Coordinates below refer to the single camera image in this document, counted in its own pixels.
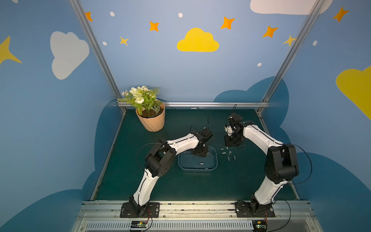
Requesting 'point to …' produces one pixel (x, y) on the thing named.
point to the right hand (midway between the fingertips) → (230, 143)
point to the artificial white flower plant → (143, 98)
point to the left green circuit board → (138, 224)
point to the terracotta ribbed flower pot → (153, 120)
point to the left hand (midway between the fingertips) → (202, 152)
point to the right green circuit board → (260, 225)
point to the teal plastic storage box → (188, 161)
